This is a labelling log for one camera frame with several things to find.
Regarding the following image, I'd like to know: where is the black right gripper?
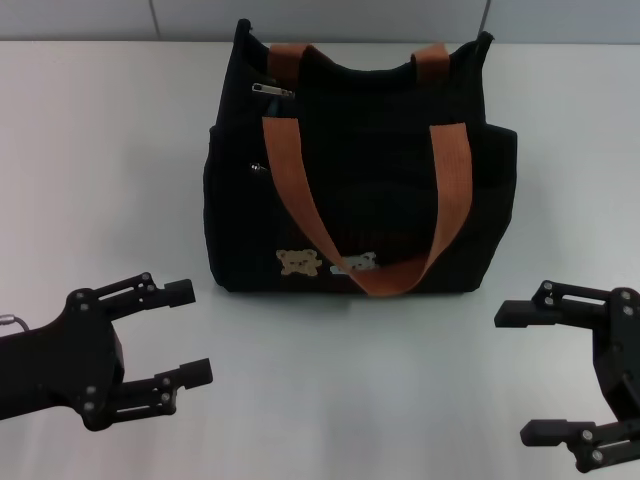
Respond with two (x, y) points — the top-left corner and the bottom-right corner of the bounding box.
(493, 279), (640, 474)

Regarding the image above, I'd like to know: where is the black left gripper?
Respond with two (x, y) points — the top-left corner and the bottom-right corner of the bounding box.
(0, 272), (215, 433)

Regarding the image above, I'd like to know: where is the large silver zipper pull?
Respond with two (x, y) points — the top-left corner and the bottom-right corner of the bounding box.
(251, 82), (296, 99)

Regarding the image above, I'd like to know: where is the black food bag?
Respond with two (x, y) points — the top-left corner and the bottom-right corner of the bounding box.
(202, 18), (520, 297)

